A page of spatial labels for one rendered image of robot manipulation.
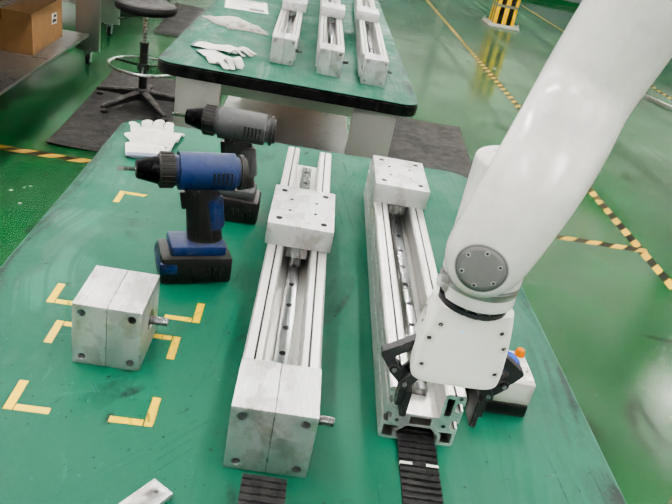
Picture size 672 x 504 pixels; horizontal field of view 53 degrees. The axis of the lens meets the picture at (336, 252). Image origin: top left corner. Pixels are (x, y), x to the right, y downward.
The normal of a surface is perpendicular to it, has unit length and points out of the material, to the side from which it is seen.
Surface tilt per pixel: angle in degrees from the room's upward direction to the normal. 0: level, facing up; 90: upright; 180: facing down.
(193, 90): 90
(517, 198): 74
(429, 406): 0
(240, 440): 90
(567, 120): 44
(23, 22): 89
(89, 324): 90
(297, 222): 0
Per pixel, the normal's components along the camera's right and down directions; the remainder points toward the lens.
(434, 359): -0.07, 0.45
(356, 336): 0.18, -0.87
